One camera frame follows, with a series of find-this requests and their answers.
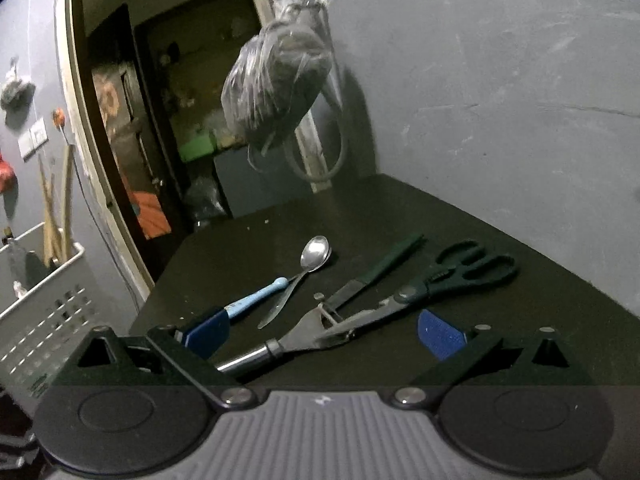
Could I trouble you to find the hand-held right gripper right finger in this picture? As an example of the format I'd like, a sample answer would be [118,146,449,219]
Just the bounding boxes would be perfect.
[391,308,592,409]

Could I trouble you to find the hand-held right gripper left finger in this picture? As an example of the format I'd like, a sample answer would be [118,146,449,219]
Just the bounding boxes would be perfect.
[57,306,260,408]

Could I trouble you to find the dark green kitchen scissors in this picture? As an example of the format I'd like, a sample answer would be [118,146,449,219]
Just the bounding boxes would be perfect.
[307,240,521,351]

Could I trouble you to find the green-handled knife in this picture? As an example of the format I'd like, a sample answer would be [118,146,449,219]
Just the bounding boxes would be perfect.
[314,232,427,317]

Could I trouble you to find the white perforated plastic basket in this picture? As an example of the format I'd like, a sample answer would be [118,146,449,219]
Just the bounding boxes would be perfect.
[0,221,143,403]

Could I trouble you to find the steel spoon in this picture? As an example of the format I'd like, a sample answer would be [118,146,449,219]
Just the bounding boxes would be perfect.
[256,235,333,331]

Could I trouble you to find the wooden chopstick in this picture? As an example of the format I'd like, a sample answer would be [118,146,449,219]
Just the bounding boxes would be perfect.
[60,143,76,263]
[38,154,62,267]

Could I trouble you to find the black plastic bag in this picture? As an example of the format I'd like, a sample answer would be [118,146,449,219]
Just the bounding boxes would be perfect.
[182,175,232,231]

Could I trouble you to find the grey cabinet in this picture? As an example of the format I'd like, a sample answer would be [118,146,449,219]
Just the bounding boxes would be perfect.
[214,145,316,220]

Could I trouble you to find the green box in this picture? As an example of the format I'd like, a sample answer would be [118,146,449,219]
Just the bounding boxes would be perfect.
[179,129,217,163]

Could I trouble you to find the dark wooden door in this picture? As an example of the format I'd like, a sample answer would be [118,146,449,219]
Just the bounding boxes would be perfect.
[85,2,183,241]

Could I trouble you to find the red plastic bag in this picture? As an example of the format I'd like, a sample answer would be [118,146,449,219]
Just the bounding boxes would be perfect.
[0,152,18,195]

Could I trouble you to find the clear plastic bag dark contents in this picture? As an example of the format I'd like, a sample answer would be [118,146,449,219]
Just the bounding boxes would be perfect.
[221,0,333,171]

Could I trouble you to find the small hanging dark bag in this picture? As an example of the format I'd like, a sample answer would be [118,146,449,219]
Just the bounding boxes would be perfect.
[0,57,36,111]

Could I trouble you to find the grey hose loop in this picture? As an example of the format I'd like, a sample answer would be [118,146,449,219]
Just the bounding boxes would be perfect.
[284,67,350,183]

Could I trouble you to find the white wall switch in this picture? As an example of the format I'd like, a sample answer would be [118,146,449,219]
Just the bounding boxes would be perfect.
[17,117,51,161]

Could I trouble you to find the white door frame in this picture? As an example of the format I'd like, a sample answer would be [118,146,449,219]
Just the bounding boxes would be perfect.
[54,0,333,302]

